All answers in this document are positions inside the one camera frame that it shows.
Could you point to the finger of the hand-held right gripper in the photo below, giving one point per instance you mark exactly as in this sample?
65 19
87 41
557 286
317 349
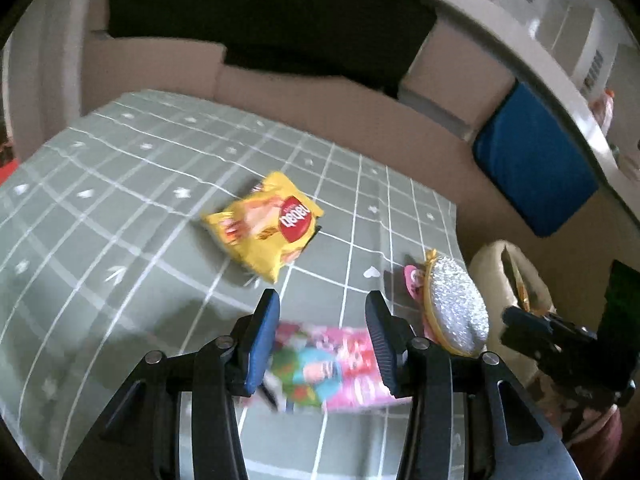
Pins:
522 330

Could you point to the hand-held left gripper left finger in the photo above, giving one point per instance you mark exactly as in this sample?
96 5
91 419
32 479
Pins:
265 340

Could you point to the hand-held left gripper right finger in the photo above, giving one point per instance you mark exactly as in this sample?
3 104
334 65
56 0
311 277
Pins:
380 345

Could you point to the pink cartoon packet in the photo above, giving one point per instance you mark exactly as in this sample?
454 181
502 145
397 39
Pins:
345 360

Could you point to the silver bubble pouch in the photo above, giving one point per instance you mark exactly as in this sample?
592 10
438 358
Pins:
457 305

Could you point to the person's right forearm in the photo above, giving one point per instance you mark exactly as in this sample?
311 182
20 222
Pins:
605 435

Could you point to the pink round-label wrapper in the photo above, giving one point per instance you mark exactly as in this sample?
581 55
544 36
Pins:
414 282

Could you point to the yellow snack packet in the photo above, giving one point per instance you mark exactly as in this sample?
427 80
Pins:
260 225

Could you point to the blue cushion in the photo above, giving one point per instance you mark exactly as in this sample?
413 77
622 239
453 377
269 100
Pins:
535 160

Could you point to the green checked tablecloth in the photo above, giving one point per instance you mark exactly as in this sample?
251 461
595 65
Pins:
100 210

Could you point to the pink bottle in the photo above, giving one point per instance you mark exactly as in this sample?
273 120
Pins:
602 110

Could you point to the white appliance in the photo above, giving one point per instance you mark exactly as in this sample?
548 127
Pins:
580 45

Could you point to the grey table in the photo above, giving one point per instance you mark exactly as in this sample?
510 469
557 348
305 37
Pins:
500 25

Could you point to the black cloth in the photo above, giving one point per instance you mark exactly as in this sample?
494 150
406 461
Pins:
275 25

